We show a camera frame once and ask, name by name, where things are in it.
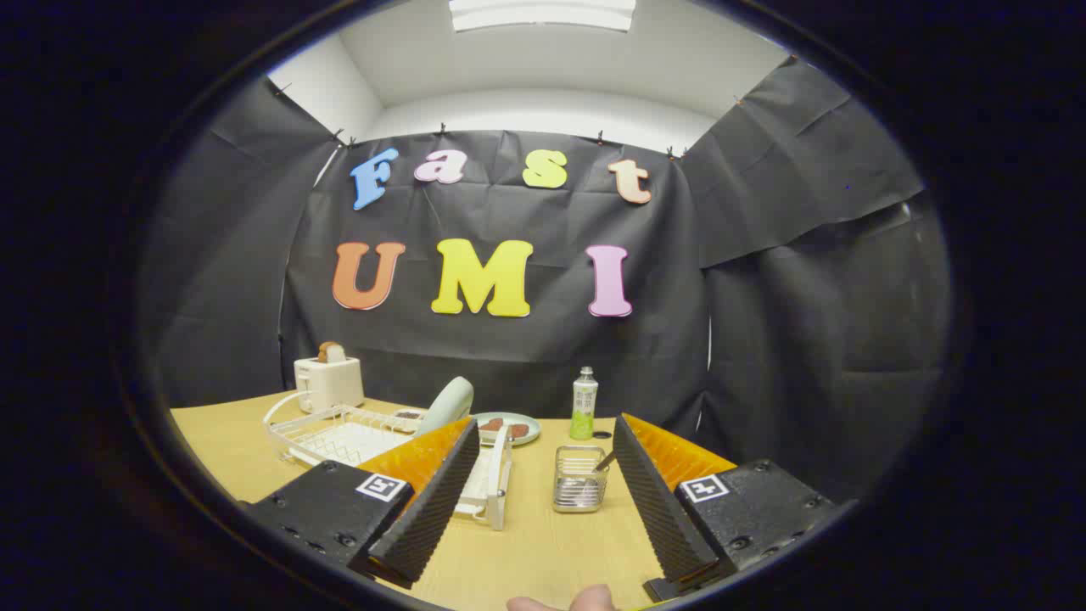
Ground metal mesh basket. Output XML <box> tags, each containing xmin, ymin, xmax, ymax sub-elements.
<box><xmin>553</xmin><ymin>446</ymin><xmax>609</xmax><ymax>513</ymax></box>

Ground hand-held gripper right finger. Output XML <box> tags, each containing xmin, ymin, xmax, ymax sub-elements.
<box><xmin>613</xmin><ymin>413</ymin><xmax>837</xmax><ymax>603</ymax></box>

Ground white wire dish rack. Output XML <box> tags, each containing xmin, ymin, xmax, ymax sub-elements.
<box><xmin>263</xmin><ymin>392</ymin><xmax>514</xmax><ymax>531</ymax></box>

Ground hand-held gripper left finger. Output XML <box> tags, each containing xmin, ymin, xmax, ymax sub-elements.
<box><xmin>246</xmin><ymin>416</ymin><xmax>482</xmax><ymax>591</ymax></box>

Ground green label drink bottle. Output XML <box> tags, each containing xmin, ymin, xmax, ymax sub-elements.
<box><xmin>569</xmin><ymin>367</ymin><xmax>599</xmax><ymax>440</ymax></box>

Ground pale green patty plate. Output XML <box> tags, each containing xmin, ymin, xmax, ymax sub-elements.
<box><xmin>471</xmin><ymin>412</ymin><xmax>542</xmax><ymax>447</ymax></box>

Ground white toaster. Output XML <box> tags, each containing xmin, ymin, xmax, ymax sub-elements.
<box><xmin>294</xmin><ymin>355</ymin><xmax>366</xmax><ymax>414</ymax></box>

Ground white ribbed drain tray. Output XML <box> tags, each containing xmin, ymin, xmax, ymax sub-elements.
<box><xmin>293</xmin><ymin>422</ymin><xmax>495</xmax><ymax>519</ymax></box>

